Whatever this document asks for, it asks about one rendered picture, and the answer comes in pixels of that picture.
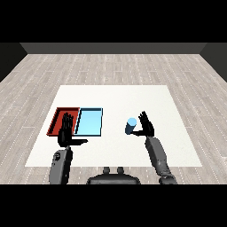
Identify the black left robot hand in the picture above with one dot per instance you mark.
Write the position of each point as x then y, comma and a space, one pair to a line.
65, 136

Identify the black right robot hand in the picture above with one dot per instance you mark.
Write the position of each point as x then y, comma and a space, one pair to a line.
146, 127

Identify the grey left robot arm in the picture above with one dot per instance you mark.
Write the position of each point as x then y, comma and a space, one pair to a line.
60, 167

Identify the red shallow open box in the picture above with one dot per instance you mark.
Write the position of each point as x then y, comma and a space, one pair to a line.
57, 122

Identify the small blue can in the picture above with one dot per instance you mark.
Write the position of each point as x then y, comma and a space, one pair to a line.
130, 126

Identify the light blue shallow open box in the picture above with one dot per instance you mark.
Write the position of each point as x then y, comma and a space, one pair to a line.
89, 121

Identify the dark grey robot body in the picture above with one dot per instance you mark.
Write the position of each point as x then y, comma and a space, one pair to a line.
113, 178

